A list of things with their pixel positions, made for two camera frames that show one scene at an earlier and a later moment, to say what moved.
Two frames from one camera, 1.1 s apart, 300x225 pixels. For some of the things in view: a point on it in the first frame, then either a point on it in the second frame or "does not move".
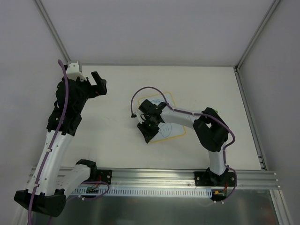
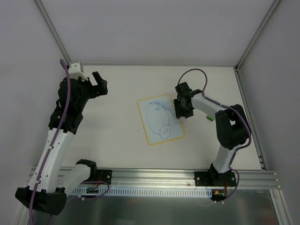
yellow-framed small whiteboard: [166, 130] does not move
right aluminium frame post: [270, 10] does not move
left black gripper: [93, 88] does not move
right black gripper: [148, 126] to [183, 107]
